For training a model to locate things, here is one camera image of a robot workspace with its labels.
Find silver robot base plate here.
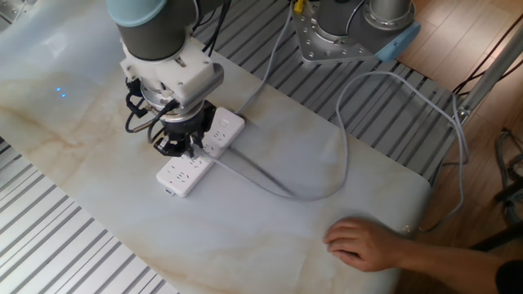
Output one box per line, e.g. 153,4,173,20
292,0,383,65

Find person's right hand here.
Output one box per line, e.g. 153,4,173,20
323,217,400,274

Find black chair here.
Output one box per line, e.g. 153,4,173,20
469,127,523,250

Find white power strip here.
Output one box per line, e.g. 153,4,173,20
155,106,246,198

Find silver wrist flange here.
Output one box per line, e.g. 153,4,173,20
141,83,205,123

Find grey power strip cord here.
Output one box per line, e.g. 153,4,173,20
235,2,296,116

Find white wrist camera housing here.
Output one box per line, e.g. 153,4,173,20
118,38,226,108

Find black shirt sleeve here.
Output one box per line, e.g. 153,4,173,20
494,259,523,294

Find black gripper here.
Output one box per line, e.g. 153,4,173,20
153,100,217,159

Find grey power cord with plug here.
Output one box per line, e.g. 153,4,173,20
191,71,471,234

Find black gripper cable bundle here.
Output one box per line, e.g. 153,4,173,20
124,0,234,144

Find person's right forearm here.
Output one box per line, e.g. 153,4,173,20
391,240,503,294

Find glossy marble pattern mat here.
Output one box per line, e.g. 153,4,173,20
0,0,433,294

